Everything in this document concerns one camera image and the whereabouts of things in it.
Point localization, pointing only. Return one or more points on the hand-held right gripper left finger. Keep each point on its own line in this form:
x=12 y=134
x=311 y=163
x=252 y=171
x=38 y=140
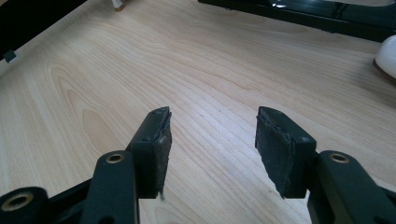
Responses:
x=152 y=155

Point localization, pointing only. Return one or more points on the white slingback heeled shoe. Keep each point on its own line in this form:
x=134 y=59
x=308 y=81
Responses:
x=387 y=56
x=117 y=3

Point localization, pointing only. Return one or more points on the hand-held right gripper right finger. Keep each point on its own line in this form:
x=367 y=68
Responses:
x=283 y=149

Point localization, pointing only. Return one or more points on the red and black shoe rack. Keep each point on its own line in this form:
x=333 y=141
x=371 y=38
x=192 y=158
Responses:
x=311 y=15

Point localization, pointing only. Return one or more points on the metal table bracket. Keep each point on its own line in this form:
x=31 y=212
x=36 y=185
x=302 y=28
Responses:
x=10 y=56

